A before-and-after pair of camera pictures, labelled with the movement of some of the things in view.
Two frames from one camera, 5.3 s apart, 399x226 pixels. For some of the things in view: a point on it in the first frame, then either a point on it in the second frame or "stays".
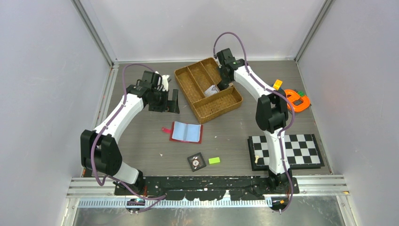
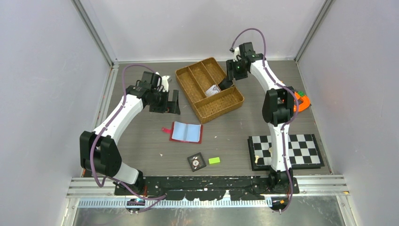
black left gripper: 172,107 stays
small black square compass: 196,161 stays
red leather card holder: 185,132 stays
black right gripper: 226,81 -> 230,65
